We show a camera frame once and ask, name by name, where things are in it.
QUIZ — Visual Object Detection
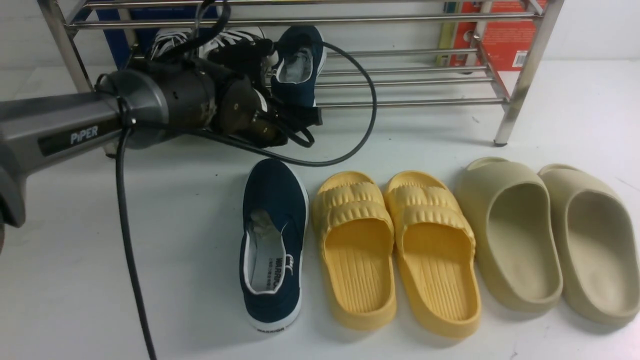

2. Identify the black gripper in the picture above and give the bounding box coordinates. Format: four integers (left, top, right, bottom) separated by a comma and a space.
207, 39, 323, 149

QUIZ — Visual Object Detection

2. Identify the navy slip-on shoe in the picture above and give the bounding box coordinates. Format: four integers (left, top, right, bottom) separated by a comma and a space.
238, 158, 310, 334
270, 25, 328, 107

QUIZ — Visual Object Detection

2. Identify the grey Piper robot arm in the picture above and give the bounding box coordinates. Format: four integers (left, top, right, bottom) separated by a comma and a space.
0, 40, 322, 228

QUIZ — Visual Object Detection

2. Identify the blue box behind rack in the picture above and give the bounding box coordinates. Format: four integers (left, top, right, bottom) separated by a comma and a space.
95, 6, 221, 71

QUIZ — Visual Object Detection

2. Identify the steel shoe rack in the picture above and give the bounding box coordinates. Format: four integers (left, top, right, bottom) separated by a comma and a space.
38, 0, 562, 167

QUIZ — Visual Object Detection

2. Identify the right black canvas sneaker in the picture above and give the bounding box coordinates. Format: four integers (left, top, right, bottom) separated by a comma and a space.
197, 26, 266, 65

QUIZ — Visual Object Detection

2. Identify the black canvas sneaker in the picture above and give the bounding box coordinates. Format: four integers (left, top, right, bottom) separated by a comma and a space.
145, 27, 194, 60
197, 26, 266, 65

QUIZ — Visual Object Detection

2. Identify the left black canvas sneaker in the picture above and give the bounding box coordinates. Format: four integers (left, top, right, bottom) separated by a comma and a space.
145, 27, 194, 60

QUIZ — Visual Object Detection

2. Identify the left yellow foam slipper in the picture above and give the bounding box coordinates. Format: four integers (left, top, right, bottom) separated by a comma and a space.
311, 171, 397, 332

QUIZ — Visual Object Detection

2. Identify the yellow foam slipper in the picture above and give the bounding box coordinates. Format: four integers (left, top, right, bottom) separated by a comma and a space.
384, 170, 482, 339
311, 171, 397, 332

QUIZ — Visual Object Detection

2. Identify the right yellow foam slipper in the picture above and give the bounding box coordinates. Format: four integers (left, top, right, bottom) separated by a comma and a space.
384, 170, 482, 339

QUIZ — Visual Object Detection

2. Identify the red book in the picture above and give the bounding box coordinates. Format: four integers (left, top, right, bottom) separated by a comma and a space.
438, 1, 536, 72

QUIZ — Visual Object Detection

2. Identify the left olive foam slide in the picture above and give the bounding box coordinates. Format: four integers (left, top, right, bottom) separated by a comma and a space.
454, 157, 563, 313

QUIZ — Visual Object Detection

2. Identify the olive foam slide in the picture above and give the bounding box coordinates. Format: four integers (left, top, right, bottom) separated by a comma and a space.
538, 164, 639, 327
454, 157, 563, 313

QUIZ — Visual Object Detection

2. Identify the right olive foam slide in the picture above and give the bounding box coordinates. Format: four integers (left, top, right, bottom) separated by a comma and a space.
538, 164, 639, 327

